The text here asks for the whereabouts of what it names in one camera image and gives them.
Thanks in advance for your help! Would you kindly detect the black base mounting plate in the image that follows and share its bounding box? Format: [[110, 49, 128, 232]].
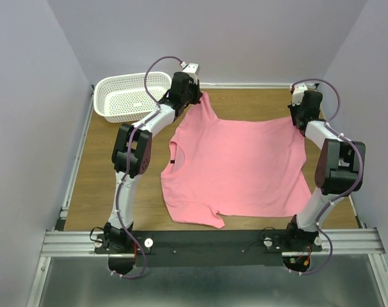
[[95, 229, 322, 267]]

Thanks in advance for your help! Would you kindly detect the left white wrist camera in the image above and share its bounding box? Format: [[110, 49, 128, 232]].
[[180, 61, 200, 83]]

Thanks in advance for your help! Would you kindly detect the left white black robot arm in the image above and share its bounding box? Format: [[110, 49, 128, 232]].
[[103, 68, 202, 253]]

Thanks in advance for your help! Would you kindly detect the white perforated plastic basket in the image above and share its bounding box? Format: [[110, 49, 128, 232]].
[[93, 72, 172, 123]]

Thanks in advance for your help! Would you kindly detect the pink t shirt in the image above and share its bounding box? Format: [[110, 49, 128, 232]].
[[161, 94, 311, 228]]

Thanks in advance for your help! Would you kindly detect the aluminium frame rail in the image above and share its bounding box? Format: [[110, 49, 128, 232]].
[[28, 229, 388, 306]]

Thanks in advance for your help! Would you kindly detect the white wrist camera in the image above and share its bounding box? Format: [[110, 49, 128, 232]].
[[180, 61, 200, 83], [289, 81, 319, 106]]

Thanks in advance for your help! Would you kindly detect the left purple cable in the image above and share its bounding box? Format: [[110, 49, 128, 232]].
[[109, 56, 185, 281]]

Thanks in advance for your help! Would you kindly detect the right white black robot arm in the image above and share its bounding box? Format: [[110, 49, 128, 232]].
[[283, 84, 366, 251]]

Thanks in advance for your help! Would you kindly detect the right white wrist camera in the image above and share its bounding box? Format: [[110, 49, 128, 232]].
[[289, 81, 319, 106]]

